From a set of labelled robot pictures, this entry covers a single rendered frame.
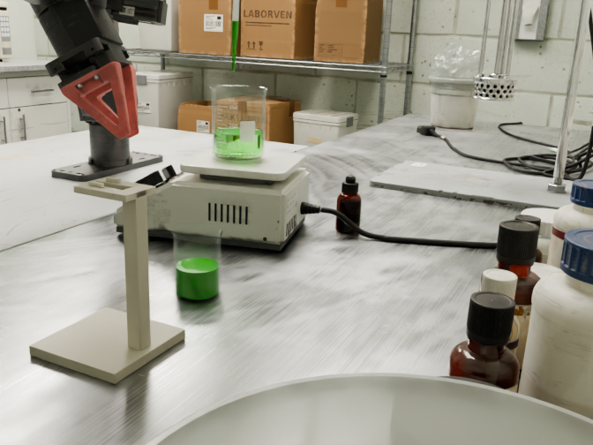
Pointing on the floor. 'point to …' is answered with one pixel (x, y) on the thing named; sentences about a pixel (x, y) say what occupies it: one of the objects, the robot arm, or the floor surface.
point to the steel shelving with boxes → (272, 37)
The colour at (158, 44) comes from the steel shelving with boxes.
